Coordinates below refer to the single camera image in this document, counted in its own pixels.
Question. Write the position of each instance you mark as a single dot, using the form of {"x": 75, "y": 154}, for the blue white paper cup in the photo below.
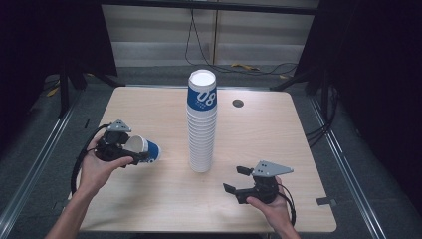
{"x": 151, "y": 150}

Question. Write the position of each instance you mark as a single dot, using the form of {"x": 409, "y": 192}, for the metal floor rail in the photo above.
{"x": 36, "y": 159}
{"x": 348, "y": 166}

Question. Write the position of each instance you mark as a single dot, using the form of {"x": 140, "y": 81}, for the round dark table grommet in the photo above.
{"x": 238, "y": 103}

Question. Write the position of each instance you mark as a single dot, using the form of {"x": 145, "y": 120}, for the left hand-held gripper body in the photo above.
{"x": 112, "y": 149}

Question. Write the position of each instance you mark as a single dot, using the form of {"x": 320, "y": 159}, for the black metal stand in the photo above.
{"x": 63, "y": 93}

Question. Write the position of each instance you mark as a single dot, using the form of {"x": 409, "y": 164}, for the grey tape piece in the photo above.
{"x": 326, "y": 201}

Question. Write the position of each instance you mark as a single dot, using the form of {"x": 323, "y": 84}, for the black curtain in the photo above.
{"x": 371, "y": 66}
{"x": 40, "y": 33}

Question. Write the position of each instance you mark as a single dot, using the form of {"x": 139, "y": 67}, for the person's right hand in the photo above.
{"x": 275, "y": 210}

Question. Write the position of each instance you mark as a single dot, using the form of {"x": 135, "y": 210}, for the stack of paper cups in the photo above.
{"x": 201, "y": 132}

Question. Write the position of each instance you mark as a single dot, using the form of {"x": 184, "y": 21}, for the yellow scrap on floor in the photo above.
{"x": 244, "y": 66}
{"x": 52, "y": 92}

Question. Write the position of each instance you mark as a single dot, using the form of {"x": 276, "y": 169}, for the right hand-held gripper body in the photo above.
{"x": 265, "y": 186}

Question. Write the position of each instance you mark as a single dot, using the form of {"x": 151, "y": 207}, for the person's left hand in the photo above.
{"x": 94, "y": 172}

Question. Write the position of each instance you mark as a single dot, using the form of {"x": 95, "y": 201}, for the black crossbar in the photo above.
{"x": 212, "y": 6}

